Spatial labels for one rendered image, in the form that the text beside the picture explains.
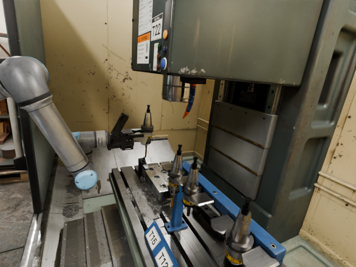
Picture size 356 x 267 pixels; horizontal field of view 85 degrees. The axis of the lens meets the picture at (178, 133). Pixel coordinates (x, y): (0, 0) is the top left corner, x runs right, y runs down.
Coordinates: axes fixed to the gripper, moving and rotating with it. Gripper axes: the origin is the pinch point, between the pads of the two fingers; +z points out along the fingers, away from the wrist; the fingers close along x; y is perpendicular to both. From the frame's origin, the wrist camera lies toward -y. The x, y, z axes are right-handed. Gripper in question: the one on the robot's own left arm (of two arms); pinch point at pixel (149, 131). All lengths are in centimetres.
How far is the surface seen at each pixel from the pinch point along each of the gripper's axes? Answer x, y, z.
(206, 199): 47.8, 7.1, 2.4
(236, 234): 63, 5, -1
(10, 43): -19, -34, -53
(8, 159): -233, 104, -120
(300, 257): 44, 71, 84
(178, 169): 32.0, 4.5, 0.7
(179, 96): 7.5, -18.4, 11.2
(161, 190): 8.5, 29.7, 5.2
